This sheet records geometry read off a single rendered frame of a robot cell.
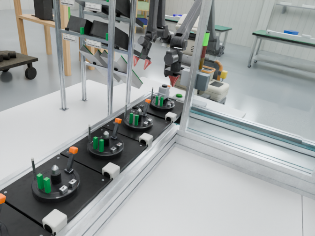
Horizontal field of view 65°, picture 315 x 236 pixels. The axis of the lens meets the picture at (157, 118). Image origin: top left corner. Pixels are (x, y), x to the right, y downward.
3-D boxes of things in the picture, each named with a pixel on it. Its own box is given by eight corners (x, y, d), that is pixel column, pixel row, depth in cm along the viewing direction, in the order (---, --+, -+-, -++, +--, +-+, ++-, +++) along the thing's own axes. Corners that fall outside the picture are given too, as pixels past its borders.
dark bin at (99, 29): (123, 52, 146) (128, 40, 145) (140, 57, 140) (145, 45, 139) (88, 34, 122) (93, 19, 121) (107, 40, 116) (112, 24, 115)
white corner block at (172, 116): (168, 118, 130) (168, 111, 128) (176, 121, 128) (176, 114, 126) (163, 121, 126) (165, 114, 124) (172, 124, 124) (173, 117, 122)
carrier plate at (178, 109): (153, 96, 152) (153, 93, 151) (189, 107, 144) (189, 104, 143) (131, 110, 133) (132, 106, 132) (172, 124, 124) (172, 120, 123)
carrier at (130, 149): (101, 130, 112) (101, 105, 106) (146, 149, 103) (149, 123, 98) (59, 157, 93) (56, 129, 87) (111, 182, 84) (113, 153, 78)
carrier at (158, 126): (130, 111, 132) (131, 89, 126) (170, 125, 123) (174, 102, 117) (101, 129, 112) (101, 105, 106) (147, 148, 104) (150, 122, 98)
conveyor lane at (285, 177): (151, 109, 156) (153, 95, 152) (294, 158, 126) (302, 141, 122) (126, 128, 134) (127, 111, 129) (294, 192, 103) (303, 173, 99)
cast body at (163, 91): (162, 94, 138) (163, 82, 135) (169, 96, 137) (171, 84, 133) (155, 98, 131) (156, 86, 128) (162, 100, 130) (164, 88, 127)
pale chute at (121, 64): (123, 82, 157) (127, 77, 158) (139, 89, 151) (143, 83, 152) (99, 55, 133) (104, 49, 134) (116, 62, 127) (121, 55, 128)
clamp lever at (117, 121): (113, 135, 101) (117, 117, 100) (117, 136, 100) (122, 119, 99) (108, 136, 98) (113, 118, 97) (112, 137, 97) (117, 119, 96)
